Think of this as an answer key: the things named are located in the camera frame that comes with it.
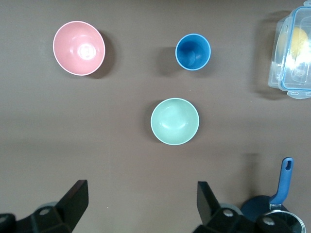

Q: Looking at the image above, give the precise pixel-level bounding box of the brown table cover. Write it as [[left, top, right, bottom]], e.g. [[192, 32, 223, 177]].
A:
[[0, 0, 311, 233]]

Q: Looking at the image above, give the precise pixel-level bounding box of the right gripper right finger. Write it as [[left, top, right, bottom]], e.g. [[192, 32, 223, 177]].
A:
[[194, 181, 294, 233]]

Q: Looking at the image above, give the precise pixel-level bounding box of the yellow food piece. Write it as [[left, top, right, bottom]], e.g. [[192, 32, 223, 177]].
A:
[[279, 26, 311, 61]]

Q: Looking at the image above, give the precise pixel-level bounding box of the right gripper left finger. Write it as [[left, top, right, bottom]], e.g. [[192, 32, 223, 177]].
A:
[[0, 180, 88, 233]]

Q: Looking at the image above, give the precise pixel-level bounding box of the pink bowl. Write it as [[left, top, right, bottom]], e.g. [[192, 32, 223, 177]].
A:
[[52, 20, 106, 76]]

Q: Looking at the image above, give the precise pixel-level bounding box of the blue plastic cup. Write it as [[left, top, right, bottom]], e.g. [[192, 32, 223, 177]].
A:
[[175, 33, 211, 71]]

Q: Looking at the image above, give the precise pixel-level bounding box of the light green bowl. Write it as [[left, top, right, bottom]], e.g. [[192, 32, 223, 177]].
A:
[[150, 98, 200, 146]]

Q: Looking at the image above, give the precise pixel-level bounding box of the dark blue saucepan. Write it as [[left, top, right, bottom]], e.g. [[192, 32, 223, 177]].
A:
[[240, 157, 306, 233]]

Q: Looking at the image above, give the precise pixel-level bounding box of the clear plastic container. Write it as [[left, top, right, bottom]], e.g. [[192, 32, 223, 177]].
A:
[[268, 0, 311, 100]]

